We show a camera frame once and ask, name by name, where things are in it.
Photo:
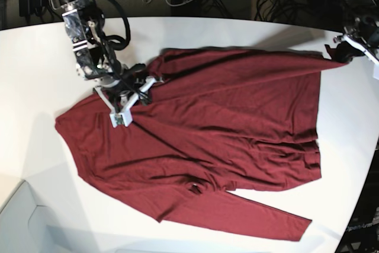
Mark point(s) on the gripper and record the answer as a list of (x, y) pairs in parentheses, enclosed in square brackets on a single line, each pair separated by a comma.
[(114, 82), (364, 28)]

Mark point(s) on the dark red long-sleeve t-shirt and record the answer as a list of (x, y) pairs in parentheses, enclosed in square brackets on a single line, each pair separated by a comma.
[(221, 120)]

